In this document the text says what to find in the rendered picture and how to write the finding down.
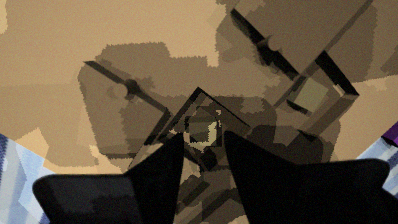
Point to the tan wooden puzzle board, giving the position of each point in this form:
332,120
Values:
96,86

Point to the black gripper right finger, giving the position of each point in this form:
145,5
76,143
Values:
274,190

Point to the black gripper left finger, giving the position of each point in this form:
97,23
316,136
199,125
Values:
144,194

